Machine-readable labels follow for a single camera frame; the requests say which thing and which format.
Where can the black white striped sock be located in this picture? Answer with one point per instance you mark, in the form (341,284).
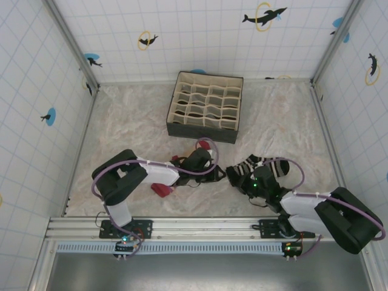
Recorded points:
(277,168)

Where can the beige red purple-striped sock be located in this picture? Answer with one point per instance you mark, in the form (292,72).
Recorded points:
(162,190)

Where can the fabric sock organizer box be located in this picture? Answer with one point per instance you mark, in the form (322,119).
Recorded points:
(206,104)

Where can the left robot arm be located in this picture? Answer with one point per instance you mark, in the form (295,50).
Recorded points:
(157,174)

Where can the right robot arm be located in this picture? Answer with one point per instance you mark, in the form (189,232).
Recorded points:
(303,206)

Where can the right controller board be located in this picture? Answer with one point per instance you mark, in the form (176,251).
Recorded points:
(291,249)

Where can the controller board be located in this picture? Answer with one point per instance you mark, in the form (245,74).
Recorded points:
(291,249)
(124,244)

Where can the grey metal front panel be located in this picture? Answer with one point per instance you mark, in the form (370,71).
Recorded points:
(206,272)

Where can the left controller board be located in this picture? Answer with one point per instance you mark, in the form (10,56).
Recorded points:
(124,244)

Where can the blue circle seal sticker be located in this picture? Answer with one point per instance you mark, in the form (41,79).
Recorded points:
(50,116)

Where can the blue patch fish sticker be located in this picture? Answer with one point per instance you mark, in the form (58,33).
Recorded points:
(339,22)

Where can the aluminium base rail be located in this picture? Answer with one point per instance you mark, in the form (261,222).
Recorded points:
(206,227)

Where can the aluminium side rail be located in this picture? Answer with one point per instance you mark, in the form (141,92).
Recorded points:
(332,145)
(80,151)

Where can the aluminium frame post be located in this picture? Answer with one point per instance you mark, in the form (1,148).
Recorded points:
(336,42)
(74,45)

